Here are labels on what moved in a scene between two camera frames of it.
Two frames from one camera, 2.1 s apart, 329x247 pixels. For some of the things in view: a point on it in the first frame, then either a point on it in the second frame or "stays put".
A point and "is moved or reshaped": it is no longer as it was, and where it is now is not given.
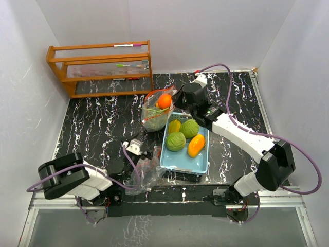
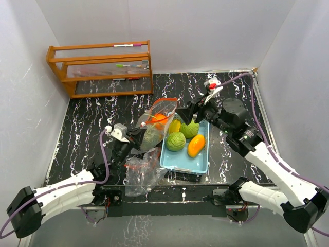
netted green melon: [153, 120] → [151, 137]
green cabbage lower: [175, 141] stays put
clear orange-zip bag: [157, 108] is moved or reshaped
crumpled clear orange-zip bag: [151, 173] stays put
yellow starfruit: [174, 126] stays put
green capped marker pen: [121, 65] stays put
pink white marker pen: [127, 45] stays put
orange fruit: [164, 101] → [159, 121]
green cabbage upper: [189, 128] stays put
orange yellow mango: [196, 145] stays put
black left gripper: [148, 151] → [134, 143]
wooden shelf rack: [120, 68] stays put
